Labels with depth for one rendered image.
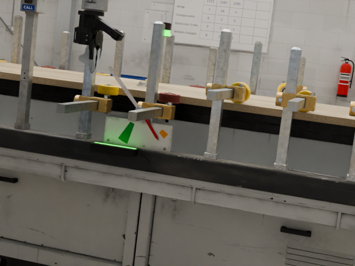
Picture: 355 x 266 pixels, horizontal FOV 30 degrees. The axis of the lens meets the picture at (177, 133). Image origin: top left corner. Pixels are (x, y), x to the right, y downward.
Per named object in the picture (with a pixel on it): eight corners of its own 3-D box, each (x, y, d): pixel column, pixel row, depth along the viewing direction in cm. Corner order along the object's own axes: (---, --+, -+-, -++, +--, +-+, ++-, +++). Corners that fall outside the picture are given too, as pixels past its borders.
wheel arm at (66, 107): (64, 116, 219) (65, 103, 218) (55, 114, 220) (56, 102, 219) (112, 109, 261) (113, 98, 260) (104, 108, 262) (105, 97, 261)
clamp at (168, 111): (170, 120, 239) (172, 106, 239) (135, 115, 243) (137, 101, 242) (174, 119, 245) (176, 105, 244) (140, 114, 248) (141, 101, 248)
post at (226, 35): (214, 164, 237) (231, 29, 231) (204, 162, 238) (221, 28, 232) (216, 162, 241) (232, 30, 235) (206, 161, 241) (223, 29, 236)
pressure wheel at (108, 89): (119, 115, 258) (122, 85, 257) (101, 114, 254) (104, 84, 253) (110, 112, 265) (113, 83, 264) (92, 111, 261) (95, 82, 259)
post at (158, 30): (148, 152, 243) (162, 21, 238) (139, 151, 244) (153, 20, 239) (151, 151, 247) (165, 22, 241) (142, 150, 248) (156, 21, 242)
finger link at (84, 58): (78, 71, 231) (81, 45, 230) (94, 73, 230) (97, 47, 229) (75, 71, 228) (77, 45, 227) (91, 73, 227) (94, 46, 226)
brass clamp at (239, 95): (241, 102, 231) (243, 87, 231) (204, 96, 235) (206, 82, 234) (244, 101, 237) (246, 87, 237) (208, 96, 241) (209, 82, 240)
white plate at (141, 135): (169, 153, 240) (172, 125, 239) (102, 142, 247) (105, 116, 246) (169, 152, 241) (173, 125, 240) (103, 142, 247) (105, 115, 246)
